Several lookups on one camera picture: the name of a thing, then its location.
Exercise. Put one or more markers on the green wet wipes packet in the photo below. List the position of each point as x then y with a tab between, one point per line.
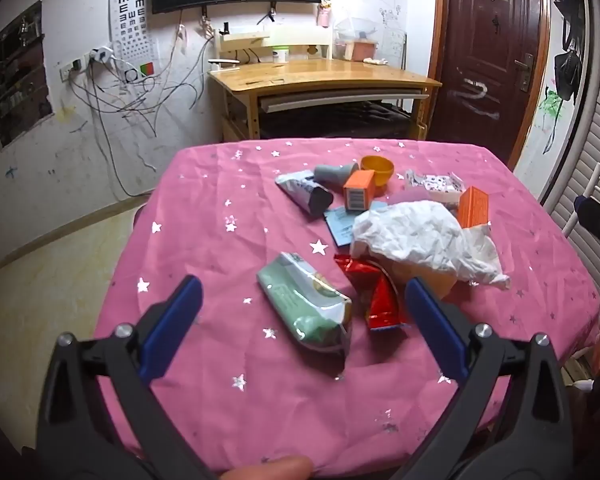
300	300

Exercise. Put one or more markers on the dark brown door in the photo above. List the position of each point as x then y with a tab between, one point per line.
485	50

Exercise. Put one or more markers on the purple stool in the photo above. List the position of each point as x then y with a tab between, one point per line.
140	216

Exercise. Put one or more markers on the silver squeezed tube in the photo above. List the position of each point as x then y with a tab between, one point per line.
297	185

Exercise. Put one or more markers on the pink star-print tablecloth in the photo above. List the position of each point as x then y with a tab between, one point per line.
220	240

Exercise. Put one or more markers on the red foil wrapper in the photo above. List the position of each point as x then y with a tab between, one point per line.
382	305

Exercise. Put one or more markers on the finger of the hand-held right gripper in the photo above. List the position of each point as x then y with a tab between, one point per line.
597	222

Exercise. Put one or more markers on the white flat device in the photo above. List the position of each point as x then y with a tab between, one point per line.
224	65

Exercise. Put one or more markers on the open wall niche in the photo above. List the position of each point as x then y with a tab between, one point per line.
17	75

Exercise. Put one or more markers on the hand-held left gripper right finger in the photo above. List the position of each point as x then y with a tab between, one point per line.
435	320

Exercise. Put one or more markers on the small orange box white label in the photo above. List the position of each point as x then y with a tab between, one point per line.
359	185

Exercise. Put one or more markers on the white paper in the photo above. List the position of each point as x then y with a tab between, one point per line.
415	235

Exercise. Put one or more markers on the white jar green lid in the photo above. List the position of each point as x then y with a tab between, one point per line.
280	55

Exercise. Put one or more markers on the eye chart poster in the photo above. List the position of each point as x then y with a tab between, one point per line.
130	15

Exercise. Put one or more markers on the orange plastic bowl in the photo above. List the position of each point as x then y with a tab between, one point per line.
380	170

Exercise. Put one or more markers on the person's left hand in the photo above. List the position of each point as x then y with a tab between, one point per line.
265	469

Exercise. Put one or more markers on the white metal rack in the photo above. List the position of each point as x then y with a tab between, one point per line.
587	185

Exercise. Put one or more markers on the white slatted door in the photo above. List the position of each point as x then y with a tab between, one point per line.
597	130

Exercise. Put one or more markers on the blue paper card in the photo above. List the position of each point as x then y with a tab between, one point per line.
337	225

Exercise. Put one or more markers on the black hanging bag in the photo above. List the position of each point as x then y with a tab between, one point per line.
570	77
570	10

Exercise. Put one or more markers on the pink storage box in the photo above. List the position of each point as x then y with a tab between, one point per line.
357	51

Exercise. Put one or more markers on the white cloth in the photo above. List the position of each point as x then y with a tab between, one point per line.
376	61

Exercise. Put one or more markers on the clear plastic container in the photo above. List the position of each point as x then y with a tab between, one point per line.
355	27

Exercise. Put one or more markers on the grey plastic funnel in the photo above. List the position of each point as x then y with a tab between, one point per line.
332	174

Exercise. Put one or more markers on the small drawing board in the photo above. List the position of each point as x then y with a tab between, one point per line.
394	50

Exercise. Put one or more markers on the white plug adapter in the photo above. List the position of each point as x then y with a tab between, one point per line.
101	54

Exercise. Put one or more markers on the white patterned packet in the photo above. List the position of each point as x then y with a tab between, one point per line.
437	182

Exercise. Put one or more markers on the pink pen holder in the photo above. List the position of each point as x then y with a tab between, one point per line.
324	14

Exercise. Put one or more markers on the tan cardboard piece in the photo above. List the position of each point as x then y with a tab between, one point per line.
430	280

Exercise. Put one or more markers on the wooden desk shelf riser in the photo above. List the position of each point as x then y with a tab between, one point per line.
300	35

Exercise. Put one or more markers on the dark folded mattress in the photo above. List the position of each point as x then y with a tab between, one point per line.
330	120

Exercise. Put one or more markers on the tall orange box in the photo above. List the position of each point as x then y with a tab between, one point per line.
472	207

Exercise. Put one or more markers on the wooden desk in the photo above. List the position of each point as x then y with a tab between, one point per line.
320	72

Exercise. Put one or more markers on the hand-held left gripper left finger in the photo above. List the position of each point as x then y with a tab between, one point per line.
177	320

